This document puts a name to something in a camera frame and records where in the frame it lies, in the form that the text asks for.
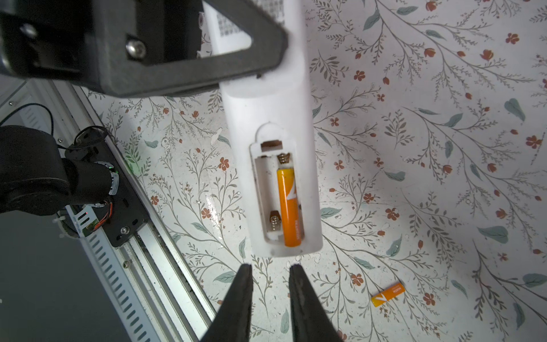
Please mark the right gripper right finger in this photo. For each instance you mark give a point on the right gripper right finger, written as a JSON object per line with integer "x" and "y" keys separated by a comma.
{"x": 308, "y": 318}

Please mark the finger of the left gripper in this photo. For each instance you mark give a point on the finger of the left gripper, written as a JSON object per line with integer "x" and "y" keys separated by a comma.
{"x": 149, "y": 48}

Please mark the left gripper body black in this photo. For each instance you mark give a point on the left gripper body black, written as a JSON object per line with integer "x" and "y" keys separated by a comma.
{"x": 64, "y": 40}

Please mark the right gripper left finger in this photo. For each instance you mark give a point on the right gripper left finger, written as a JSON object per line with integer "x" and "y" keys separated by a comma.
{"x": 233, "y": 320}

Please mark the orange battery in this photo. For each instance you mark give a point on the orange battery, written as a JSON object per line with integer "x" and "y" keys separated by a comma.
{"x": 388, "y": 294}
{"x": 289, "y": 204}

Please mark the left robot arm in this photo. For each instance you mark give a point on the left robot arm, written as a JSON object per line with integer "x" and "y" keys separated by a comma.
{"x": 33, "y": 174}

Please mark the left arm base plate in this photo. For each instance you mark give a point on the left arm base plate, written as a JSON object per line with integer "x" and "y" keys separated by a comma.
{"x": 115, "y": 196}

